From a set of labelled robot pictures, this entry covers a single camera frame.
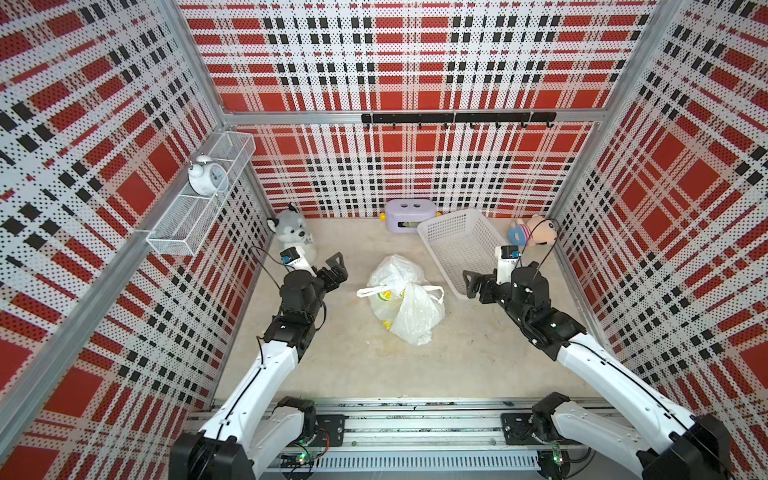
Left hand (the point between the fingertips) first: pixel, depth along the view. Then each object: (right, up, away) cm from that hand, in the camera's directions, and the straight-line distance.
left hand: (336, 260), depth 80 cm
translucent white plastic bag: (+19, -12, +2) cm, 23 cm away
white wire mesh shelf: (-50, +10, +12) cm, 52 cm away
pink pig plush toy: (+64, +9, +21) cm, 68 cm away
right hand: (+40, -3, -2) cm, 40 cm away
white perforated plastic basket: (+41, +5, +32) cm, 52 cm away
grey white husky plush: (-18, +9, +15) cm, 25 cm away
